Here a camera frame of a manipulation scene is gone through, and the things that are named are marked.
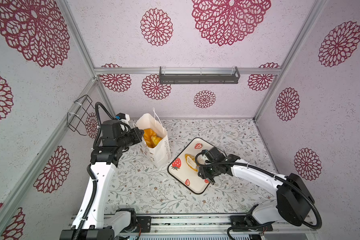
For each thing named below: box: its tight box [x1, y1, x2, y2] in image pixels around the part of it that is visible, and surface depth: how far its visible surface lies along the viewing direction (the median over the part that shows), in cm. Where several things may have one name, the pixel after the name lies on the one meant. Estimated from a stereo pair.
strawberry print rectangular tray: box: [167, 137, 215, 194], surface depth 94 cm
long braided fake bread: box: [143, 128, 163, 148], surface depth 92 cm
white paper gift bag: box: [133, 107, 172, 169], surface depth 89 cm
